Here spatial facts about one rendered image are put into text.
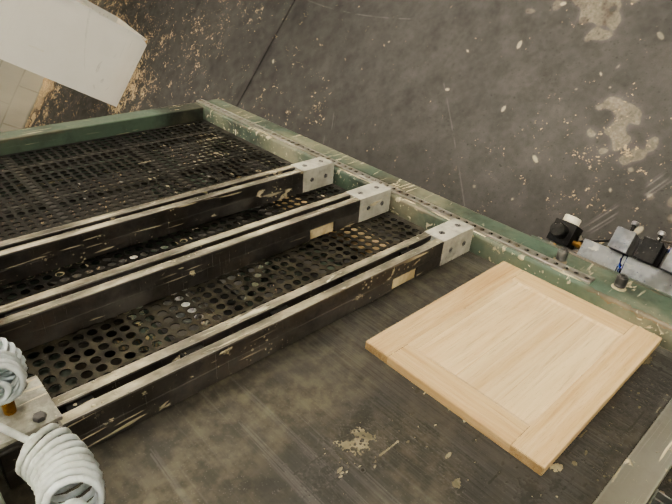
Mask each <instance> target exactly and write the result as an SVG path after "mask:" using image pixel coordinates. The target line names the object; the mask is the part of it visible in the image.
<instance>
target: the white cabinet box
mask: <svg viewBox="0 0 672 504"><path fill-rule="evenodd" d="M147 41H148V40H147V39H146V38H144V37H143V36H142V35H140V34H139V33H138V32H136V31H135V30H134V29H133V28H131V27H130V26H129V25H127V24H126V23H125V22H123V21H122V20H121V19H119V18H118V17H116V16H115V15H113V14H111V13H109V12H107V11H106V10H104V9H102V8H100V7H98V6H97V5H95V4H93V3H91V2H89V1H88V0H0V59H1V60H4V61H6V62H9V63H11V64H13V65H16V66H18V67H21V68H23V69H26V70H28V71H30V72H33V73H35V74H38V75H40V76H43V77H45V78H47V79H50V80H52V81H55V82H57V83H59V84H62V85H64V86H67V87H69V88H72V89H74V90H76V91H79V92H81V93H84V94H86V95H88V96H91V97H93V98H96V99H98V100H101V101H103V102H105V103H108V104H110V105H113V106H115V107H117V105H118V103H119V101H120V99H121V97H122V95H123V93H124V91H125V89H126V87H127V85H128V83H129V81H130V79H131V77H132V75H133V73H134V70H135V68H136V66H137V64H138V62H139V60H140V58H141V56H142V54H143V52H144V50H145V48H146V46H147V44H146V43H147Z"/></svg>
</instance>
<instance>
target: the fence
mask: <svg viewBox="0 0 672 504"><path fill-rule="evenodd" d="M671 467H672V399H671V400H670V401H669V403H668V404H667V405H666V407H665V408H664V409H663V411H662V412H661V413H660V415H659V416H658V417H657V419H656V420H655V421H654V423H653V424H652V425H651V427H650V428H649V429H648V431H647V432H646V433H645V435H644V436H643V437H642V439H641V440H640V441H639V443H638V444H637V445H636V447H635V448H634V449H633V451H632V452H631V453H630V455H629V456H628V457H627V459H626V460H625V461H624V463H623V464H622V465H621V467H620V468H619V469H618V471H617V472H616V473H615V475H614V476H613V477H612V479H611V480H610V481H609V482H608V484H607V485H606V486H605V488H604V489H603V490H602V492H601V493H600V494H599V496H598V497H597V498H596V500H595V501H594V502H593V504H647V503H648V502H649V501H650V499H651V497H652V496H653V495H654V493H655V491H656V490H657V489H658V487H659V485H660V484H661V482H662V481H663V479H664V478H665V476H666V475H667V473H668V472H669V470H670V468H671Z"/></svg>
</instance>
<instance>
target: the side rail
mask: <svg viewBox="0 0 672 504"><path fill-rule="evenodd" d="M200 120H204V119H203V107H201V106H199V105H197V104H195V103H187V104H181V105H174V106H168V107H161V108H155V109H148V110H141V111H135V112H128V113H122V114H115V115H109V116H102V117H96V118H89V119H83V120H76V121H70V122H63V123H57V124H50V125H44V126H37V127H31V128H24V129H18V130H11V131H5V132H0V156H3V155H8V154H14V153H19V152H25V151H31V150H36V149H42V148H48V147H53V146H59V145H65V144H70V143H76V142H81V141H87V140H93V139H98V138H104V137H110V136H115V135H121V134H126V133H132V132H138V131H143V130H149V129H155V128H160V127H166V126H172V125H177V124H183V123H188V122H194V121H200Z"/></svg>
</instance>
